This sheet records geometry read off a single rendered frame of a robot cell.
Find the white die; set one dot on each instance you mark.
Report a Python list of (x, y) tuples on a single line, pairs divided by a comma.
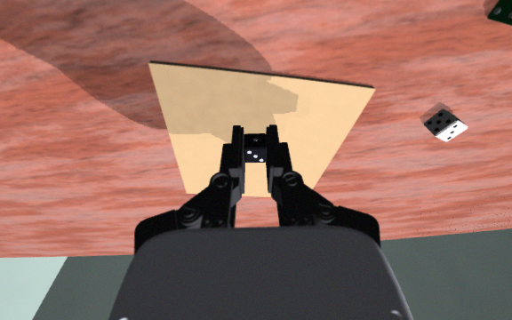
[(444, 125)]

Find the tan square mat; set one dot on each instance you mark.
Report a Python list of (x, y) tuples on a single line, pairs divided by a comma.
[(201, 104)]

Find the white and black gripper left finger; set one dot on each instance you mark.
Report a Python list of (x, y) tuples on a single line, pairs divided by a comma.
[(215, 205)]

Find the black die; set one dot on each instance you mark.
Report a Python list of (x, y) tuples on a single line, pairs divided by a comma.
[(255, 148)]

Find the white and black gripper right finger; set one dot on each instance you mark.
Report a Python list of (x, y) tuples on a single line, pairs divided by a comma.
[(298, 204)]

